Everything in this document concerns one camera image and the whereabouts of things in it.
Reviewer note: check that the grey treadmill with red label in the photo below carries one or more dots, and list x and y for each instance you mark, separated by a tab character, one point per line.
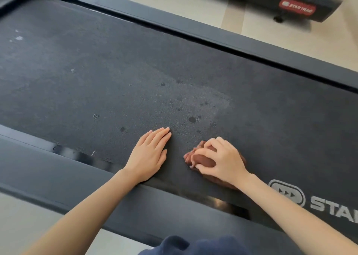
98	67

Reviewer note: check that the person's right hand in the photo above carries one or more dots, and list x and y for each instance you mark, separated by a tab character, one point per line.
229	162

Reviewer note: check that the person's left forearm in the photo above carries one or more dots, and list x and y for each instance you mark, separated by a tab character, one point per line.
84	215

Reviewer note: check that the brown cleaning cloth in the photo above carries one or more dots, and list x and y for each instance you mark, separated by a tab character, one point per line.
201	159

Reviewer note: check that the person's right forearm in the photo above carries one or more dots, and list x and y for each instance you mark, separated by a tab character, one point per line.
293	215

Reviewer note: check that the person's left hand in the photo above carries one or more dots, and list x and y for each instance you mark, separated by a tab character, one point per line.
148	157

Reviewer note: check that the person's dark blue trousers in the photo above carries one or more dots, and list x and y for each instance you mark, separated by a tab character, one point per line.
195	246

